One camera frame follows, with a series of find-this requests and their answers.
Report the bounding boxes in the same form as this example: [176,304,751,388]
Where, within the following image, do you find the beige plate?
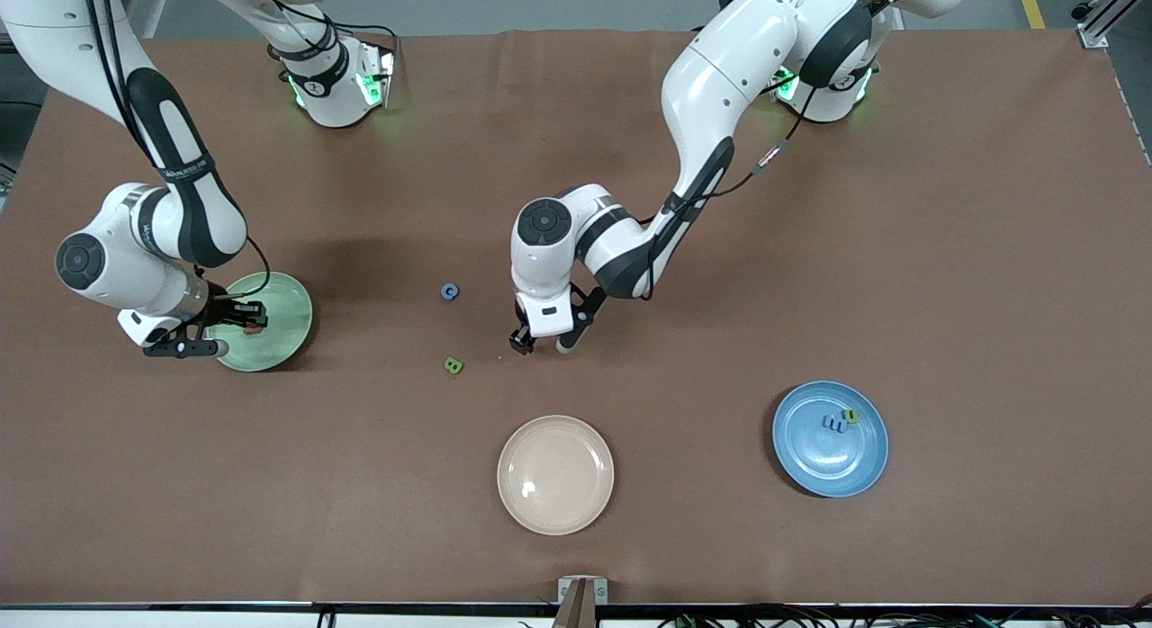
[497,415,616,536]

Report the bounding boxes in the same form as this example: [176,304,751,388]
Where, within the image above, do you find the brown table cover sheet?
[0,30,1152,606]

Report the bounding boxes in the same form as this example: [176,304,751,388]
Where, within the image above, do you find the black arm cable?
[639,84,820,301]
[81,0,271,301]

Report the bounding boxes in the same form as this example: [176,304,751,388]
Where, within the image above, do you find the black table edge strip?
[0,600,1152,611]

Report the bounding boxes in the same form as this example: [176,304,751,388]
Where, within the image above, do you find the black base cable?
[243,0,401,62]

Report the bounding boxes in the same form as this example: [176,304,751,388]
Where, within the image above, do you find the brown camera post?
[553,581,599,628]

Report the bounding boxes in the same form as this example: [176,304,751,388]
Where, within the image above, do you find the light green plate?
[214,271,314,373]

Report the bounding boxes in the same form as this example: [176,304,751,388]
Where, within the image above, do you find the blue plate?
[772,381,890,498]

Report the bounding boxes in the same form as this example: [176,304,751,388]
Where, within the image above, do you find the aluminium frame profile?
[126,0,176,40]
[1071,0,1152,49]

